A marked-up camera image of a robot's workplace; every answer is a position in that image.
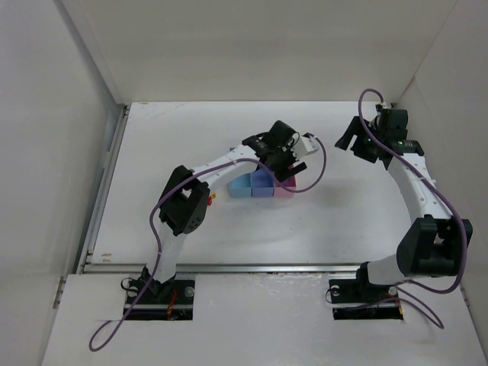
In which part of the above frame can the purple lego piece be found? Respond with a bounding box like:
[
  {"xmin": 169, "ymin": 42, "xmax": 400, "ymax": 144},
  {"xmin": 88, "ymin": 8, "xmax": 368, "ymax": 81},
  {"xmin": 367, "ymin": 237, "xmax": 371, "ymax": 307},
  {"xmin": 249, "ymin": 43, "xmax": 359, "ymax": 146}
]
[{"xmin": 274, "ymin": 178, "xmax": 296, "ymax": 189}]

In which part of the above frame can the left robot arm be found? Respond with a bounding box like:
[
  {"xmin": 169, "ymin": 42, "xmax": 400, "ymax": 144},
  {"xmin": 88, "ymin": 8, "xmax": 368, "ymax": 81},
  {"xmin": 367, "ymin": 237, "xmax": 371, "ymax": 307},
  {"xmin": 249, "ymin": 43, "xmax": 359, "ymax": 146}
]
[{"xmin": 140, "ymin": 120, "xmax": 318, "ymax": 298}]

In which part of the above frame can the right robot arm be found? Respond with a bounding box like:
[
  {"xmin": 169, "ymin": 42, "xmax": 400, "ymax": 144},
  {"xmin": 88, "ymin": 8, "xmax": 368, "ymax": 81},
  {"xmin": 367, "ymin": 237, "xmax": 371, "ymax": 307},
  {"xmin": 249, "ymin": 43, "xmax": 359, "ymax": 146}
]
[{"xmin": 331, "ymin": 103, "xmax": 473, "ymax": 303}]

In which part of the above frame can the pink container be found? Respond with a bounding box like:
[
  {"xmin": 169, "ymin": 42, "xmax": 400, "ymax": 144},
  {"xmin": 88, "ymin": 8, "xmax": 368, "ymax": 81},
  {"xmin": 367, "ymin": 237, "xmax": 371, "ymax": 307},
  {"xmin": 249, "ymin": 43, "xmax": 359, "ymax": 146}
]
[{"xmin": 273, "ymin": 177, "xmax": 297, "ymax": 198}]

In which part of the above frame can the light blue container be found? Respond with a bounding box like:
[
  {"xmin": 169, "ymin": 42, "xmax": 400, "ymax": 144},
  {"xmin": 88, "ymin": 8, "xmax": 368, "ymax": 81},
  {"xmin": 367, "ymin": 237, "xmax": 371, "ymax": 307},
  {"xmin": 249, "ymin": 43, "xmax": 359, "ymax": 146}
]
[{"xmin": 229, "ymin": 174, "xmax": 252, "ymax": 198}]

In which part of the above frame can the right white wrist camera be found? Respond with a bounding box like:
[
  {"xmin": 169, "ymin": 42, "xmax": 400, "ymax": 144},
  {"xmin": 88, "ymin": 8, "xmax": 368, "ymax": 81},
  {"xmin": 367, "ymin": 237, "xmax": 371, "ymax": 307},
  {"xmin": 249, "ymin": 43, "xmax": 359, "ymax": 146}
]
[{"xmin": 375, "ymin": 101, "xmax": 393, "ymax": 113}]

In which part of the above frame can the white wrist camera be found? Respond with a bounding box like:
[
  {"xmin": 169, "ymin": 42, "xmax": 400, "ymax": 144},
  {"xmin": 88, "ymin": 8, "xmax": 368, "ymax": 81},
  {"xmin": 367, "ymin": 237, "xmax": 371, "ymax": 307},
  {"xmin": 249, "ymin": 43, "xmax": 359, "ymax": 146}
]
[
  {"xmin": 291, "ymin": 133, "xmax": 319, "ymax": 159},
  {"xmin": 375, "ymin": 101, "xmax": 393, "ymax": 113}
]

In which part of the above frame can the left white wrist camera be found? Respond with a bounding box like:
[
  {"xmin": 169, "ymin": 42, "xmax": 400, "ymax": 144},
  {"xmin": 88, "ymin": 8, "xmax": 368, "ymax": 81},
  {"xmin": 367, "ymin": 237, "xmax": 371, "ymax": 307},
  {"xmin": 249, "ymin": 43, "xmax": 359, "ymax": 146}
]
[{"xmin": 291, "ymin": 133, "xmax": 319, "ymax": 159}]

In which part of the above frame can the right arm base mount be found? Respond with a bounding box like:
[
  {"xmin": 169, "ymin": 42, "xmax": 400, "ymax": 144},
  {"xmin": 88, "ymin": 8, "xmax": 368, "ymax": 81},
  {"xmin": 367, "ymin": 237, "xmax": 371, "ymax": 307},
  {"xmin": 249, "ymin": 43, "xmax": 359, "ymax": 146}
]
[{"xmin": 326, "ymin": 275, "xmax": 403, "ymax": 320}]

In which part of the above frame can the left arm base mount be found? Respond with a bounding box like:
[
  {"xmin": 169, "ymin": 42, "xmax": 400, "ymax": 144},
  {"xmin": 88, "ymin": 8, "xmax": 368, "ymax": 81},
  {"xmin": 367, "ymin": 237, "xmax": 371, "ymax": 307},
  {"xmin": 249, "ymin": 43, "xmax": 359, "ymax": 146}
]
[{"xmin": 127, "ymin": 278, "xmax": 195, "ymax": 321}]

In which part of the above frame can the aluminium rail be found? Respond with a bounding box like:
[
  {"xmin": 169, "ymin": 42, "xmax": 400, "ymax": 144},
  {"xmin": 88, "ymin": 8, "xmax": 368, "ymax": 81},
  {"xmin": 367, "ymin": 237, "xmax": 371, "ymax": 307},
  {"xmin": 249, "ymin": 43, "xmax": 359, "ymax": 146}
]
[{"xmin": 75, "ymin": 262, "xmax": 360, "ymax": 274}]

